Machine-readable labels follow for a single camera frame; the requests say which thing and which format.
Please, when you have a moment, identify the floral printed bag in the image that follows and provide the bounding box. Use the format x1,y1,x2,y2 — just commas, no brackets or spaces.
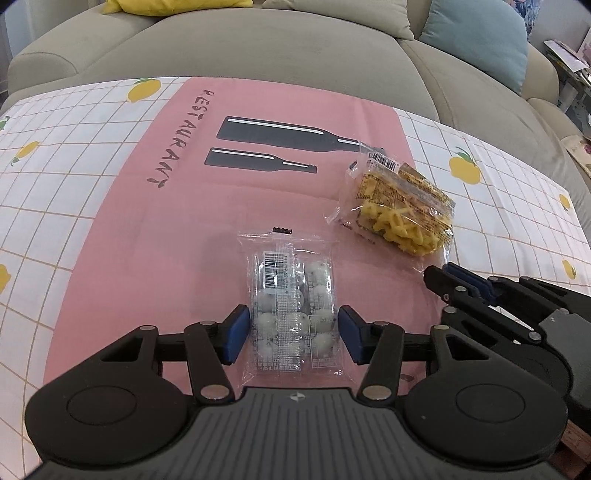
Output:
563,134,591,176

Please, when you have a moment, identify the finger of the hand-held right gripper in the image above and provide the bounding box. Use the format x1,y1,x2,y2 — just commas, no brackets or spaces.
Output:
424,265,542,345
442,261,574,320

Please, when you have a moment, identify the yellow pillow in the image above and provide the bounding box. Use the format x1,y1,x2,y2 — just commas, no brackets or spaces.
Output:
102,0,254,16

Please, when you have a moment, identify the yellow twisted snack bag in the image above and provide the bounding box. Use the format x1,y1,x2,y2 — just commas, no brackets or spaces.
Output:
323,141,455,278

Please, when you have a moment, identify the beige fabric sofa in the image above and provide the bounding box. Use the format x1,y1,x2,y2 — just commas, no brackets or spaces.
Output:
7,0,591,204

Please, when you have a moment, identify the clear white ball candy packet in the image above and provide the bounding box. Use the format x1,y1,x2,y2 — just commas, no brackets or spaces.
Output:
238,226,347,377

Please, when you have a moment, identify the pink and white printed tablecloth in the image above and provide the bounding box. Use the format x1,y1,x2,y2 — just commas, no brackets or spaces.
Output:
0,76,591,462

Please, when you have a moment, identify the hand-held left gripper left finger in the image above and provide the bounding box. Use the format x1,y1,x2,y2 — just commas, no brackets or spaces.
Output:
99,305,251,402

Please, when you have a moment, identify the blue patterned cushion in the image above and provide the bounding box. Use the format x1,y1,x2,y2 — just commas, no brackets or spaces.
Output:
510,0,539,40

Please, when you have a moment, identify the white side table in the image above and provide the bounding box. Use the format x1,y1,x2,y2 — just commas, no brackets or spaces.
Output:
554,65,591,136

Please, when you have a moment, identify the stack of papers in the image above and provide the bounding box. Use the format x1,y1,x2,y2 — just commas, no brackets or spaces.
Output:
542,39,591,75

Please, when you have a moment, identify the light blue pillow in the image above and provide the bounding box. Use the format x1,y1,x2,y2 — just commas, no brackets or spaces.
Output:
418,0,529,95

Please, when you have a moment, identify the beige pillow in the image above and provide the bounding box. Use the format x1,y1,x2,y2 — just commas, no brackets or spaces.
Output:
261,0,416,40

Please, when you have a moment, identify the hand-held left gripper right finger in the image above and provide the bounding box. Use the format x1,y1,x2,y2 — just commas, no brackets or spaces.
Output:
338,305,491,402

